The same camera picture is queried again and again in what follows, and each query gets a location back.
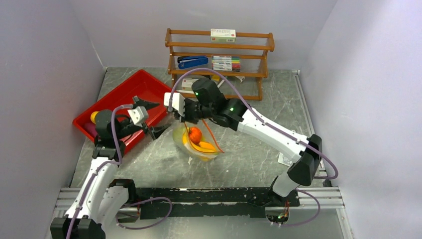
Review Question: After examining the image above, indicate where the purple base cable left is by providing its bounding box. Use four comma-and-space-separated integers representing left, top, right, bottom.
115, 197, 173, 231

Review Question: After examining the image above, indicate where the orange red pepper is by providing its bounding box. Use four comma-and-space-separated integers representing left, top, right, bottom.
188, 127, 202, 145

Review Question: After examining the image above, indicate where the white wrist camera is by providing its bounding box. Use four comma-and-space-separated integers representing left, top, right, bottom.
163, 92, 185, 117
127, 106, 149, 126

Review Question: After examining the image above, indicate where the white paper card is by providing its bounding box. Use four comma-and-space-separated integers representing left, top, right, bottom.
278, 153, 292, 167

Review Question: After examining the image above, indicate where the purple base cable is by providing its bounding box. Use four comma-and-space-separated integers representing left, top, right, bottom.
115, 197, 173, 231
270, 188, 321, 229

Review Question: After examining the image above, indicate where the clear zip top bag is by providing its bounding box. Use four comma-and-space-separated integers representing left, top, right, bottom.
172, 120, 224, 162

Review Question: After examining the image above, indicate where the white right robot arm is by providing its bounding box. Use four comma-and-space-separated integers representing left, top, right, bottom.
169, 78, 322, 206

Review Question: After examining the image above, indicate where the yellow pear squash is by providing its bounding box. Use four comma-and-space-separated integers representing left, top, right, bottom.
90, 111, 99, 125

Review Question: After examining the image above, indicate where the white box on top shelf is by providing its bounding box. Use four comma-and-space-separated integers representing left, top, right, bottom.
210, 28, 236, 43

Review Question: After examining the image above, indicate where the yellow orange bell pepper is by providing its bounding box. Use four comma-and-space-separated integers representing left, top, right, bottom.
198, 141, 216, 152

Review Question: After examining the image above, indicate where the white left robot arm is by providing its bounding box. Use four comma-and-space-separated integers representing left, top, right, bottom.
50, 96, 168, 239

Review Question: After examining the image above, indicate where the pack of coloured markers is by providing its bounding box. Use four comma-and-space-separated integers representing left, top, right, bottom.
211, 55, 241, 72

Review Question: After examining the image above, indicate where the purple eggplant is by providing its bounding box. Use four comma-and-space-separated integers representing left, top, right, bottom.
83, 122, 97, 138

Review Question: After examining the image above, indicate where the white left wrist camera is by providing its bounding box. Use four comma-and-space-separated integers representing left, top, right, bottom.
127, 106, 149, 126

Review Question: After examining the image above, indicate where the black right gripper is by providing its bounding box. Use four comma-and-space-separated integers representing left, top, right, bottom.
174, 99, 214, 125

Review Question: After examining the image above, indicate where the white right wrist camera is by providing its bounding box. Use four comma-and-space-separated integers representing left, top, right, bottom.
163, 92, 185, 117

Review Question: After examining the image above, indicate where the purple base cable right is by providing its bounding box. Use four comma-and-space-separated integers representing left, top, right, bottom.
270, 188, 321, 229

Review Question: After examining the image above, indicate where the red plastic tray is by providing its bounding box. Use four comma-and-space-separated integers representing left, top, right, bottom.
73, 70, 171, 153

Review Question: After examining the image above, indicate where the wooden three-tier shelf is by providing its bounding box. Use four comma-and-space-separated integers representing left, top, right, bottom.
165, 28, 275, 101

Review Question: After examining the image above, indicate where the white staples box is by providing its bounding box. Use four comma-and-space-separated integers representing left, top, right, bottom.
181, 78, 198, 92

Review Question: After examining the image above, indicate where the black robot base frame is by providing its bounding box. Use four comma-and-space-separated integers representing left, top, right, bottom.
112, 177, 301, 222

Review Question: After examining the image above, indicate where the blue stapler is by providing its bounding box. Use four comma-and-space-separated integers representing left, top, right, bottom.
177, 55, 209, 69

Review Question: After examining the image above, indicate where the green round cabbage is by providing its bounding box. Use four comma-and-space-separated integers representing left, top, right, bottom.
172, 127, 186, 147

